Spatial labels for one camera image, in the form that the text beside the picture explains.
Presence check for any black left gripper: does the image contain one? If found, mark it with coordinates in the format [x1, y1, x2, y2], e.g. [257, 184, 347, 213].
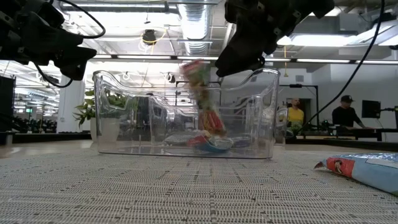
[17, 0, 97, 81]

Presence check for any black metal stand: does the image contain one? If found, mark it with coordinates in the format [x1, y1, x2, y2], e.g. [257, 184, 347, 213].
[279, 83, 320, 127]

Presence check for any green plant in white pot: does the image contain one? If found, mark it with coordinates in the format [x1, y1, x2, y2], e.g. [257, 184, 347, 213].
[73, 88, 139, 142]

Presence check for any black monitor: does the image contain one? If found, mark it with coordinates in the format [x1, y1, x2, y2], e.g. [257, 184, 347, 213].
[361, 100, 382, 119]

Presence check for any clear plastic bin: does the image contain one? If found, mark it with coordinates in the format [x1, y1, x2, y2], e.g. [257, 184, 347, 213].
[198, 102, 289, 146]
[147, 93, 268, 147]
[92, 68, 280, 160]

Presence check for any black desk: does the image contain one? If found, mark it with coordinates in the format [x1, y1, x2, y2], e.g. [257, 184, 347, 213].
[303, 126, 398, 141]

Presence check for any person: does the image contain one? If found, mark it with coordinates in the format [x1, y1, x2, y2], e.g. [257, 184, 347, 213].
[285, 98, 305, 133]
[331, 95, 376, 130]

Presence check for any black cabinet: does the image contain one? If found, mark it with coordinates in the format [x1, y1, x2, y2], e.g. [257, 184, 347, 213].
[0, 76, 16, 133]

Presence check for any grey woven placemat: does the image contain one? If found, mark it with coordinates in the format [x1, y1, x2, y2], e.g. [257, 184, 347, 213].
[0, 146, 398, 224]

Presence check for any silver ventilation duct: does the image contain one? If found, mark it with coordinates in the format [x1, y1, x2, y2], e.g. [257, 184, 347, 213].
[177, 0, 215, 57]

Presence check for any blue granola bar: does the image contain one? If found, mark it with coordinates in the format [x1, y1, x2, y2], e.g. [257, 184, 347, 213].
[313, 151, 398, 197]

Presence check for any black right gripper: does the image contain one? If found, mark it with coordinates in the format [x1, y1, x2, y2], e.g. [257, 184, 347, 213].
[214, 0, 301, 78]

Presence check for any orange green granola bar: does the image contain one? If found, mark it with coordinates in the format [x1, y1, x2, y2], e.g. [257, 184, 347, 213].
[180, 59, 227, 137]

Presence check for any black overhead camera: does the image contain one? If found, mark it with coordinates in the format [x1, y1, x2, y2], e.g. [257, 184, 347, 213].
[142, 29, 157, 46]

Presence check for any overhead bar with light strips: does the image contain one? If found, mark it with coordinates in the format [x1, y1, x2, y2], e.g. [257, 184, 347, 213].
[91, 54, 398, 64]

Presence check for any black aluminium table frame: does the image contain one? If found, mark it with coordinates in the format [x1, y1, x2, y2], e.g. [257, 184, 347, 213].
[0, 130, 398, 153]

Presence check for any red orange granola bar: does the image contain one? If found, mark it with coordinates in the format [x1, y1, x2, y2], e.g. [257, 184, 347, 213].
[186, 133, 234, 154]

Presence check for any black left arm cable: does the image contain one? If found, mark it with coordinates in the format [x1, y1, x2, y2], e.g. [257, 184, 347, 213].
[34, 0, 106, 88]

